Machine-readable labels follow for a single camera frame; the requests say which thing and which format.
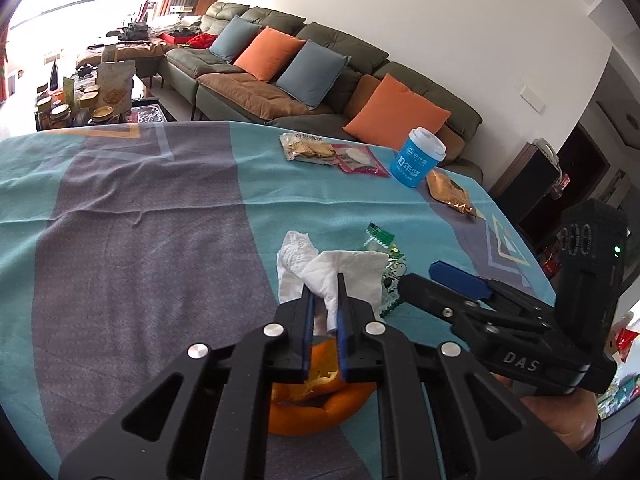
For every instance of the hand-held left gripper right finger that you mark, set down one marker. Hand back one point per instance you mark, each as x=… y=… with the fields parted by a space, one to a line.
x=342 y=335

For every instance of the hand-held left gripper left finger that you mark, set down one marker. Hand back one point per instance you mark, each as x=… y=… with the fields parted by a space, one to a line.
x=306 y=330

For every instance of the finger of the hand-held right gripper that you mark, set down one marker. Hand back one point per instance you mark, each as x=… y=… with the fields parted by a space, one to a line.
x=435 y=295
x=457 y=276

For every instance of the green white cartoon wrapper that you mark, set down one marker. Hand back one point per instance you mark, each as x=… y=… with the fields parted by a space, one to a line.
x=392 y=272

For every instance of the white tissue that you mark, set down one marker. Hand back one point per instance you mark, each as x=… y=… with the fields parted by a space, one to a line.
x=295 y=255
x=350 y=267

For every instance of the person's right forearm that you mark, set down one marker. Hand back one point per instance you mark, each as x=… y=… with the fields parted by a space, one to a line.
x=592 y=455

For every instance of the person's right hand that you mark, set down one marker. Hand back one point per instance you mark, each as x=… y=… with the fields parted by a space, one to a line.
x=560 y=412

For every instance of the green striped candy wrapper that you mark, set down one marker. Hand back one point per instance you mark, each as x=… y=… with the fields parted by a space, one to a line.
x=379 y=236

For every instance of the gold brown snack packet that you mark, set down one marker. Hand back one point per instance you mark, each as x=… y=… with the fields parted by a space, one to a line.
x=450 y=192

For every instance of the colourful bags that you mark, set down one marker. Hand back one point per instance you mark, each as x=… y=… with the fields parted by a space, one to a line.
x=625 y=360

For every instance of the orange peel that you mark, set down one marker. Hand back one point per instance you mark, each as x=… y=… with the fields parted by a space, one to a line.
x=310 y=417

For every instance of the dark wooden cabinet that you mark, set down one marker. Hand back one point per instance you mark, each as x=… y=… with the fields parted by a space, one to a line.
x=525 y=190

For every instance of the blue cup with white lid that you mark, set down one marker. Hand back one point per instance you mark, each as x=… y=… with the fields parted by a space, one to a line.
x=412 y=165

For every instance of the pink snack packet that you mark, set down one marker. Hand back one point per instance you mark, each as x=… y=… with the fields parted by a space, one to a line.
x=360 y=160

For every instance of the orange cushion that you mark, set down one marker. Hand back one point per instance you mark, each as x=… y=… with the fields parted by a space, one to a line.
x=395 y=112
x=267 y=55

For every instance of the teal grey blanket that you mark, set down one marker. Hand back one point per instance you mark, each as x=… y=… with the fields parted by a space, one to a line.
x=150 y=240

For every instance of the clear cracker packet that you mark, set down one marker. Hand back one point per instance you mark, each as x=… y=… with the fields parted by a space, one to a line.
x=307 y=148

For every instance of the green sofa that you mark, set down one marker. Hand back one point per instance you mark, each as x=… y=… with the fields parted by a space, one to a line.
x=240 y=95

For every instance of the large blue cushion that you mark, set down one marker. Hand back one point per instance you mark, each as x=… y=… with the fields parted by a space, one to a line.
x=312 y=75

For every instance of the metal tray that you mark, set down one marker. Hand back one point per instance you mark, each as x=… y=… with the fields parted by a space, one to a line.
x=149 y=115

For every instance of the dark coffee table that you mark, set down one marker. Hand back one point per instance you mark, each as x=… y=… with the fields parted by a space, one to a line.
x=155 y=105

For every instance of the small blue cushion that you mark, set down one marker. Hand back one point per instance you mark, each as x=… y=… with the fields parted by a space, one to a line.
x=234 y=39

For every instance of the red clothes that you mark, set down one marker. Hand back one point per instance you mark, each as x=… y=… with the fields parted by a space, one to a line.
x=200 y=41

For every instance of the beige snack bag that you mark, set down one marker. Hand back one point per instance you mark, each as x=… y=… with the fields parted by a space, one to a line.
x=116 y=87

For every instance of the cluster of lidded jars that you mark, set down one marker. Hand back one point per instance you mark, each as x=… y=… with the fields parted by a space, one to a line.
x=60 y=112

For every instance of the wooden board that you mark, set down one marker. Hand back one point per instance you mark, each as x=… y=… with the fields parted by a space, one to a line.
x=206 y=0

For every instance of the black bag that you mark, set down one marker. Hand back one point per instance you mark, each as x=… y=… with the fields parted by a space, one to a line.
x=133 y=31

